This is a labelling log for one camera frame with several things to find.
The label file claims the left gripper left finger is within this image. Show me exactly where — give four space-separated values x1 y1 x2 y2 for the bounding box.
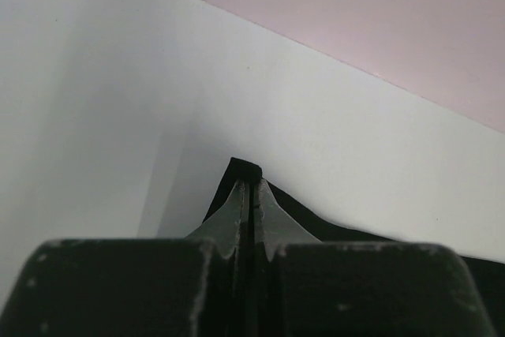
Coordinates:
1 182 249 336

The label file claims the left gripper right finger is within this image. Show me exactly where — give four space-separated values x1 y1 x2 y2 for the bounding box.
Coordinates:
254 181 496 336

